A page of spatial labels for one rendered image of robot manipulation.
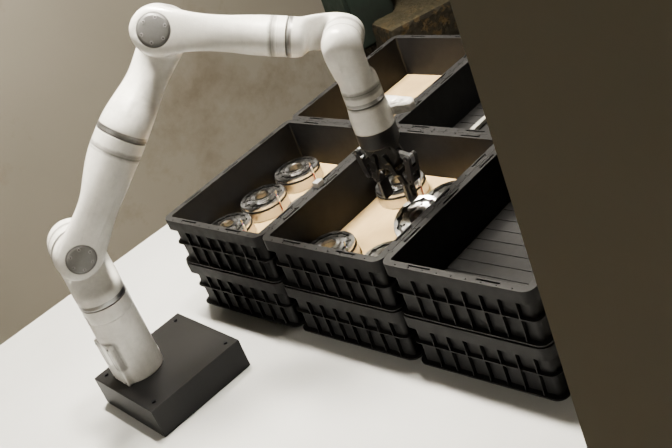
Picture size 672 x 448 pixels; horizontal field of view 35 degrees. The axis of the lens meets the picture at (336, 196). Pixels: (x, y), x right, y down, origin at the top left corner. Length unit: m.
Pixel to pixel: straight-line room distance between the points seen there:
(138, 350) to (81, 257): 0.23
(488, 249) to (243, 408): 0.53
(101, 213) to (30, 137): 2.04
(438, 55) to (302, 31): 0.82
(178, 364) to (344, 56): 0.68
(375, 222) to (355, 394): 0.37
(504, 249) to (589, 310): 1.70
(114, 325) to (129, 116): 0.39
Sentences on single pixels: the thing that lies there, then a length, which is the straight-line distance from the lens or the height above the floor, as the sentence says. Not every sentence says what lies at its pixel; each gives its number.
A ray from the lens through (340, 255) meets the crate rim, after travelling 1.82.
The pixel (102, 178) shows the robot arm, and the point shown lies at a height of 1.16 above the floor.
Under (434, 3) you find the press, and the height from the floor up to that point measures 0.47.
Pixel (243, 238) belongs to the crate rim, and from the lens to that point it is 2.01.
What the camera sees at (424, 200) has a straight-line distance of 1.97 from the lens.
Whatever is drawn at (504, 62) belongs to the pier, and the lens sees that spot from 0.16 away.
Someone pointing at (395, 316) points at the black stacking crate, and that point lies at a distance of 1.84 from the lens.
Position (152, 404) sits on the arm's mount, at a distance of 1.99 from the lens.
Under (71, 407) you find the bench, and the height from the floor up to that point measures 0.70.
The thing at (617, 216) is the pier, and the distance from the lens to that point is 0.16.
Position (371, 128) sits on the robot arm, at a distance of 1.85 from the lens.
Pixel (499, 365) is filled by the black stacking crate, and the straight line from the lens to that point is 1.76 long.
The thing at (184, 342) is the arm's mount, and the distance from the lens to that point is 2.11.
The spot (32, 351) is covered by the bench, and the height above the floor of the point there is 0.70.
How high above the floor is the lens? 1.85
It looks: 27 degrees down
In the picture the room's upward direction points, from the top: 22 degrees counter-clockwise
